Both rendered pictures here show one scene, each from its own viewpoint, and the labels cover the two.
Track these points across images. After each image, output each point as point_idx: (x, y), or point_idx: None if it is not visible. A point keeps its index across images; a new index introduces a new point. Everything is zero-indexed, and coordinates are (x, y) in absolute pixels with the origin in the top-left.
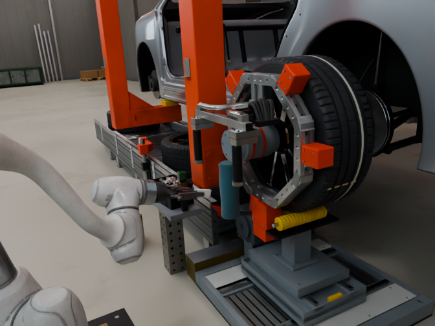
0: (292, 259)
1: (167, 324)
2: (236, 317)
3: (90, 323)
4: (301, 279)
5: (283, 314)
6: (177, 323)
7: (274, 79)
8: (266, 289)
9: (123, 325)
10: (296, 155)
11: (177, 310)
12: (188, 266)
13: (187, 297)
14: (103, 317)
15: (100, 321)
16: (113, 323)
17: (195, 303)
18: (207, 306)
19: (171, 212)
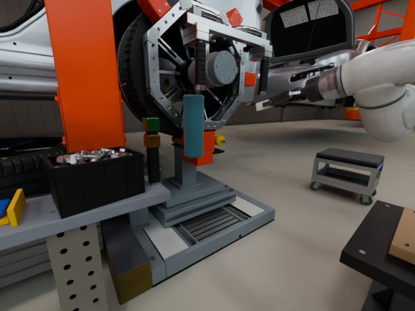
0: (194, 179)
1: (236, 306)
2: (231, 229)
3: (406, 276)
4: (212, 182)
5: (216, 211)
6: (232, 294)
7: (226, 16)
8: (202, 208)
9: (364, 241)
10: (241, 79)
11: (207, 300)
12: (128, 286)
13: (180, 293)
14: (380, 266)
15: (389, 266)
16: (373, 252)
17: (192, 281)
18: (197, 268)
19: (154, 192)
